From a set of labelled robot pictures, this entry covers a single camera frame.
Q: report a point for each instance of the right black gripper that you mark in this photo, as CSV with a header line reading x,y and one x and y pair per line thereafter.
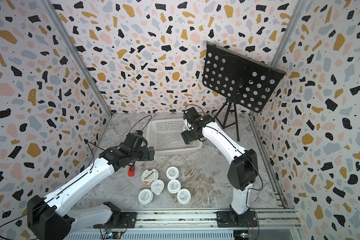
x,y
184,134

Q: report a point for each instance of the white teardrop lid yogurt cup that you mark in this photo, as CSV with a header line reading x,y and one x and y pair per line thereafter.
x,y
157,187

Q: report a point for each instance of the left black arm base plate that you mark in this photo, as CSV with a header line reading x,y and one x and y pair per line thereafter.
x,y
120,220

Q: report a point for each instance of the red tag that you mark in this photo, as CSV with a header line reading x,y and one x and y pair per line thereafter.
x,y
131,171

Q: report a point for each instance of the white plastic basket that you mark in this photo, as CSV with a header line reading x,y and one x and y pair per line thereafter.
x,y
166,139

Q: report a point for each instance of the aluminium front rail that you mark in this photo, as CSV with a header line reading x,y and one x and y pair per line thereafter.
x,y
199,224

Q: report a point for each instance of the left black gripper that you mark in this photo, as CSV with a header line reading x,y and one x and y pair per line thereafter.
x,y
146,155

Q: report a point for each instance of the black perforated music stand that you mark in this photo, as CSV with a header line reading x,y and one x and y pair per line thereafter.
x,y
241,80

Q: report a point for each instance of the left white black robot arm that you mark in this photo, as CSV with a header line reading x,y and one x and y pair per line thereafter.
x,y
52,217

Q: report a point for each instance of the Chobani yogurt cup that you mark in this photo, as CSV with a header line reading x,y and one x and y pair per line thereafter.
x,y
149,176

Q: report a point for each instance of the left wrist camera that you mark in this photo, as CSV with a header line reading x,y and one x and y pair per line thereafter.
x,y
139,132

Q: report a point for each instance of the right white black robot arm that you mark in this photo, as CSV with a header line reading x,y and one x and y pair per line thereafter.
x,y
243,169

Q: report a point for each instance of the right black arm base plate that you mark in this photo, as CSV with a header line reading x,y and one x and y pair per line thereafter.
x,y
230,219

